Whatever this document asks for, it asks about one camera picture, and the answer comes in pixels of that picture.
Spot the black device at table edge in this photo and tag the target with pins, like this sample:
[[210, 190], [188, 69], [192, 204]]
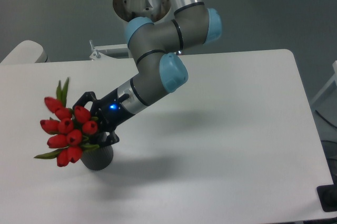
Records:
[[327, 197]]

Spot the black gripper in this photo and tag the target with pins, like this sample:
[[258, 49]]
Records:
[[110, 113]]

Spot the white rounded chair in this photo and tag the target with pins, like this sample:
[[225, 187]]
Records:
[[26, 52]]

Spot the dark grey ribbed vase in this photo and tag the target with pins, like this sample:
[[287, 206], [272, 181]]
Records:
[[101, 157]]

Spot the red tulip bouquet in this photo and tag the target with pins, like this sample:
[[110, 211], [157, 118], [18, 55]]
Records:
[[70, 132]]

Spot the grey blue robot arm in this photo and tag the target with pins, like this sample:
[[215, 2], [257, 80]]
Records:
[[154, 49]]

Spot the white metal base bracket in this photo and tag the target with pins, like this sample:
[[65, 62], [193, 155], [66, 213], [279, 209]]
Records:
[[118, 51]]

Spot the white frame at right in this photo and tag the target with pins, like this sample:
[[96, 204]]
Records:
[[328, 88]]

